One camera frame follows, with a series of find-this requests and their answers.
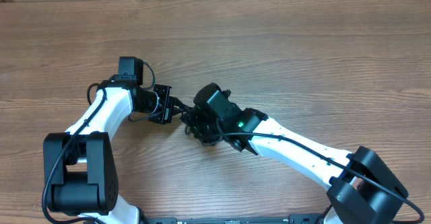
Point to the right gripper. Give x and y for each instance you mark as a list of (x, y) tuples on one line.
[(194, 125)]

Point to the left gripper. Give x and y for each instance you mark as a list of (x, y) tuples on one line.
[(163, 103)]

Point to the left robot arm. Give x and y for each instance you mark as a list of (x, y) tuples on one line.
[(80, 177)]

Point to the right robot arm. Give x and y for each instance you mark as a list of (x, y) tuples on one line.
[(360, 186)]

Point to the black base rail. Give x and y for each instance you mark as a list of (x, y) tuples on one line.
[(309, 218)]

